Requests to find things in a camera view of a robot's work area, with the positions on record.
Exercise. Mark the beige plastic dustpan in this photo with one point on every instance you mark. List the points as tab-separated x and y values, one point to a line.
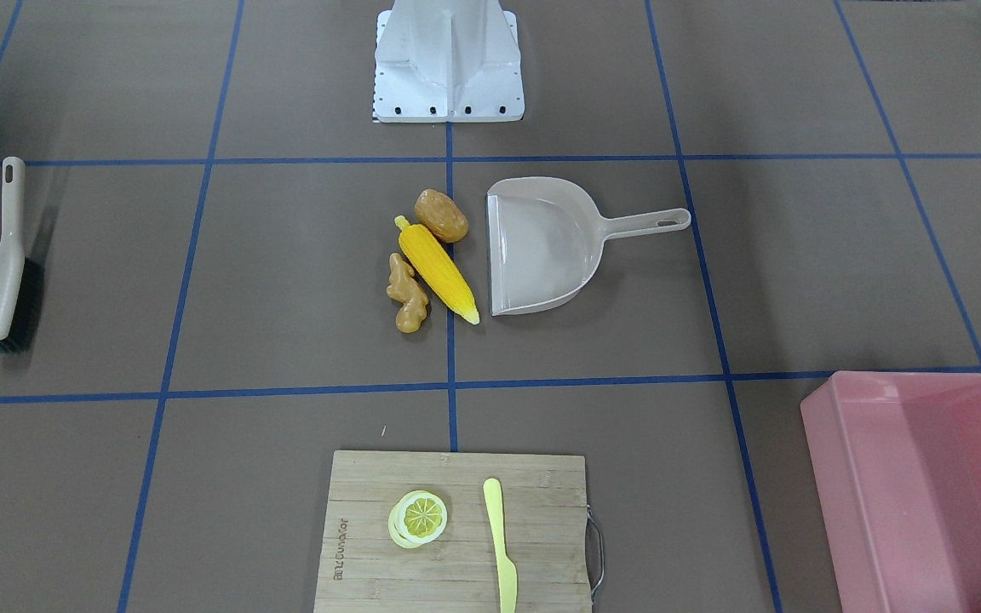
546	238

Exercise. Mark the bamboo cutting board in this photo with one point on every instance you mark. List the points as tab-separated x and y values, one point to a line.
545	532

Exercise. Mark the beige hand brush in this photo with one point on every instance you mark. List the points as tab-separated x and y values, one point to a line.
21	278

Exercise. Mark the pink plastic bin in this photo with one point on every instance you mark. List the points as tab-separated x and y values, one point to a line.
896	459

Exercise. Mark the yellow lemon slices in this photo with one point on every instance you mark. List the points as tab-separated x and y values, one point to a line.
419	518

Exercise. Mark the yellow plastic knife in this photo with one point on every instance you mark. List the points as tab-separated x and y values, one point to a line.
507	574

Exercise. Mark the yellow toy corn cob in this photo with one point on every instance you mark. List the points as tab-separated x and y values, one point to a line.
426	254

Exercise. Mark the tan toy ginger root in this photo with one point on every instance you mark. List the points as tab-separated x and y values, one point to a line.
404	288

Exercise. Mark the brown toy potato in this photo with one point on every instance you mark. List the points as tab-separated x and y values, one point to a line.
440	215

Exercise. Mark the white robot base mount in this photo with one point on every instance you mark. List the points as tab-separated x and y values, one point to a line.
447	61

